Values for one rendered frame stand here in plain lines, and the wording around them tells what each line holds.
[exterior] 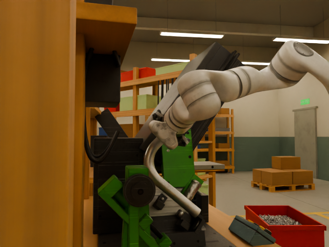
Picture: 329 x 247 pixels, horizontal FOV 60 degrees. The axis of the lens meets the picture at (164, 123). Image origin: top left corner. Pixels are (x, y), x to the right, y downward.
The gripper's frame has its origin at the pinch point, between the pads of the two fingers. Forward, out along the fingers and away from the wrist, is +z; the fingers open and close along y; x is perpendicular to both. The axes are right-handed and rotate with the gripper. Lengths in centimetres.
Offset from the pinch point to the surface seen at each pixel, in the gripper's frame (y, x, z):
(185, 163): -11.9, -2.5, 13.0
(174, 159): -7.8, -0.6, 12.9
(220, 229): -38.8, 3.1, 22.4
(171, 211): -19.4, 13.0, 14.4
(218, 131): -99, -433, 781
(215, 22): 143, -564, 563
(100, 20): 27.5, 2.0, -28.3
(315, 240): -66, -17, 14
